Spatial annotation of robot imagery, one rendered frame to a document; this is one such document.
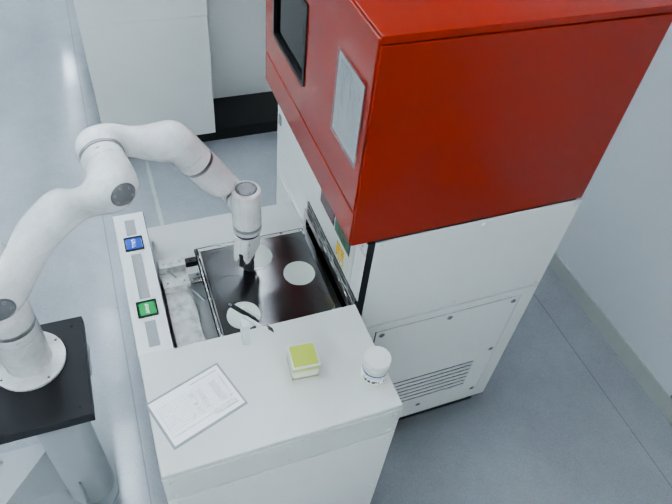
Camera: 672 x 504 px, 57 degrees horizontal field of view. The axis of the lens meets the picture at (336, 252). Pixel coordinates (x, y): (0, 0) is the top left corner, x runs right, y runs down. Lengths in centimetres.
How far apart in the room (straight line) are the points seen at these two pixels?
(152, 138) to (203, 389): 64
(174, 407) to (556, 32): 125
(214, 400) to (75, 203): 59
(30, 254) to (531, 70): 120
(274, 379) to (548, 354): 176
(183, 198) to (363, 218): 210
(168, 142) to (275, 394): 69
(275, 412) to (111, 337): 150
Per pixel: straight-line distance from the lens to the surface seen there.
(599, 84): 168
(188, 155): 153
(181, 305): 194
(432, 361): 235
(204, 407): 164
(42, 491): 267
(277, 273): 198
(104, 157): 147
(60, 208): 151
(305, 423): 162
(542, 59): 151
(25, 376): 190
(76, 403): 184
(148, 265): 195
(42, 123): 425
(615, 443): 303
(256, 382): 167
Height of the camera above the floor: 241
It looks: 47 degrees down
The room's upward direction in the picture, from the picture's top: 7 degrees clockwise
